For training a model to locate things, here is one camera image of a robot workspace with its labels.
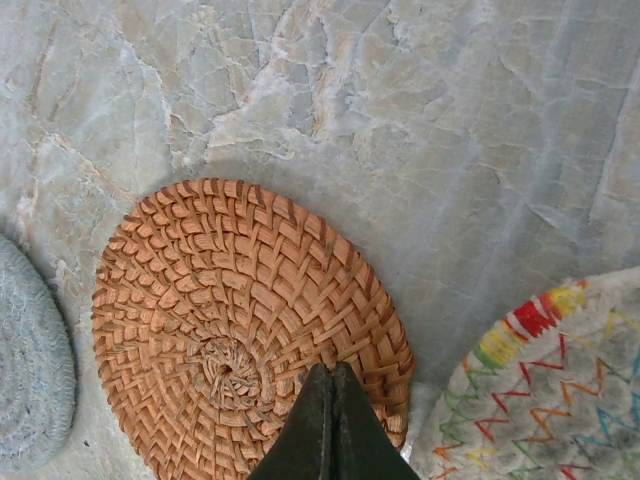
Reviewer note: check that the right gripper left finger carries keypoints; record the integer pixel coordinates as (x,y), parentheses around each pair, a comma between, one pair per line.
(310,430)

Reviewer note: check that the blue-grey woven coaster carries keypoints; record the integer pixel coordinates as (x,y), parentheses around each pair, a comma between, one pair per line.
(30,350)

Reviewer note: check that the rattan woven coaster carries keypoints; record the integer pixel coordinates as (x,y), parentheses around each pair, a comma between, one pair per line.
(225,300)

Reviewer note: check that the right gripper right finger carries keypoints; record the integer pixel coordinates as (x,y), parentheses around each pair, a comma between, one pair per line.
(355,435)

